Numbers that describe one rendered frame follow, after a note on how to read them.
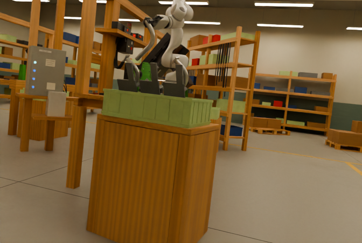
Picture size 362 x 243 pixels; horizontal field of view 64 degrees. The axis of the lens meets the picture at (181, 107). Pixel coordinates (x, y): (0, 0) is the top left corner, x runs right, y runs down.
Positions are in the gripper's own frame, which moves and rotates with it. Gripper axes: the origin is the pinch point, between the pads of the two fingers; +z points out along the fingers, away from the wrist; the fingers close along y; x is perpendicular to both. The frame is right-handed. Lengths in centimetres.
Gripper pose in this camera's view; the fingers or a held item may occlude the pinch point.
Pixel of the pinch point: (148, 23)
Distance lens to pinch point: 188.9
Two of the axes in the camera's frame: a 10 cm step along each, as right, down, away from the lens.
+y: 5.9, -4.7, -6.6
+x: 5.1, 8.5, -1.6
